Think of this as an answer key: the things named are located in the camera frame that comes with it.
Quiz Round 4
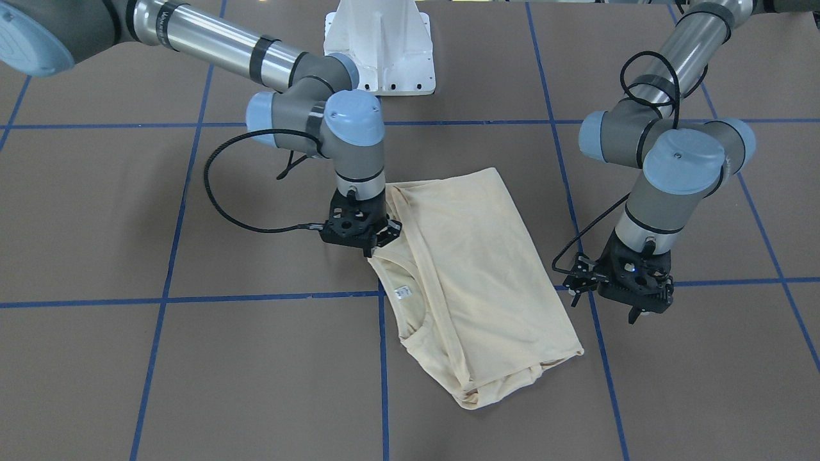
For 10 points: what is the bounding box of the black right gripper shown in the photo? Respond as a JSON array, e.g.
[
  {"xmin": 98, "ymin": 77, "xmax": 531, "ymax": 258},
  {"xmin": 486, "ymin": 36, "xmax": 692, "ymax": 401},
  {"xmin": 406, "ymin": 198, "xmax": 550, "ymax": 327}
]
[{"xmin": 319, "ymin": 191, "xmax": 390, "ymax": 259}]

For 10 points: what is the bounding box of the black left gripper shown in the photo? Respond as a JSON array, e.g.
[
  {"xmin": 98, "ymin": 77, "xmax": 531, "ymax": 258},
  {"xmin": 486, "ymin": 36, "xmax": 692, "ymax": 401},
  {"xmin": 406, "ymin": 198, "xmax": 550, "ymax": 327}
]
[{"xmin": 570, "ymin": 232, "xmax": 674, "ymax": 325}]

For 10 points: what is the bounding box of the beige long-sleeve printed shirt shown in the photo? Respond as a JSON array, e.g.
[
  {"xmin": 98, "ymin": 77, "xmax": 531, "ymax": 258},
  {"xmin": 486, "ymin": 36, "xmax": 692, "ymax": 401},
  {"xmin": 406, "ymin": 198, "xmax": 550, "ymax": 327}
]
[{"xmin": 370, "ymin": 168, "xmax": 585, "ymax": 410}]

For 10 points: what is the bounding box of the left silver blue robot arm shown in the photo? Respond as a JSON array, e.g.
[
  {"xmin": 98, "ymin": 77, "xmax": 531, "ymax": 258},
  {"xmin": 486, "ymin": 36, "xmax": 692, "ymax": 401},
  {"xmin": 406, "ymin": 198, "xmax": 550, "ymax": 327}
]
[{"xmin": 563, "ymin": 1, "xmax": 818, "ymax": 324}]

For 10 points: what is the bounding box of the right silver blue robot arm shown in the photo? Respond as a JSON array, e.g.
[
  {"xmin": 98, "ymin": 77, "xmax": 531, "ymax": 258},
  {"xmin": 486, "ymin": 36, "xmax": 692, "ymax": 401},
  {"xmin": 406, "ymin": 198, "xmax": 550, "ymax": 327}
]
[{"xmin": 1, "ymin": 1, "xmax": 402, "ymax": 257}]

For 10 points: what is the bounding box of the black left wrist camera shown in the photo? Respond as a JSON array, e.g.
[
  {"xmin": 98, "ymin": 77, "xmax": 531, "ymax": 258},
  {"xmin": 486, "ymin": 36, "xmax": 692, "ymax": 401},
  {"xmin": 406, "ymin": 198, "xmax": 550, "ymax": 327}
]
[{"xmin": 562, "ymin": 252, "xmax": 607, "ymax": 295}]

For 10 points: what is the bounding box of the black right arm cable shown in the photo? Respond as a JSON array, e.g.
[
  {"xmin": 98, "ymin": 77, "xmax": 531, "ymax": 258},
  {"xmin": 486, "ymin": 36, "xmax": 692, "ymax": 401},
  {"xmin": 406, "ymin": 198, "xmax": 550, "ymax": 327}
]
[{"xmin": 202, "ymin": 128, "xmax": 329, "ymax": 234}]

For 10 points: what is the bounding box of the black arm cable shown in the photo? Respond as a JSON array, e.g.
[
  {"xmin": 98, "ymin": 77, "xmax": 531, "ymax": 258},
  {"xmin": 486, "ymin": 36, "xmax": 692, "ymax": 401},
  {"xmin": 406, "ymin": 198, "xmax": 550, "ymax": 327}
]
[
  {"xmin": 551, "ymin": 51, "xmax": 709, "ymax": 276},
  {"xmin": 202, "ymin": 128, "xmax": 329, "ymax": 234}
]

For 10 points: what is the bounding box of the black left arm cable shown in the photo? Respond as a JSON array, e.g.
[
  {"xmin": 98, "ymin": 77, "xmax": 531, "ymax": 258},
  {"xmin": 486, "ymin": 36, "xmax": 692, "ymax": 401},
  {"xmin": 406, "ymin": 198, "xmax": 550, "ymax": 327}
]
[{"xmin": 551, "ymin": 51, "xmax": 709, "ymax": 276}]

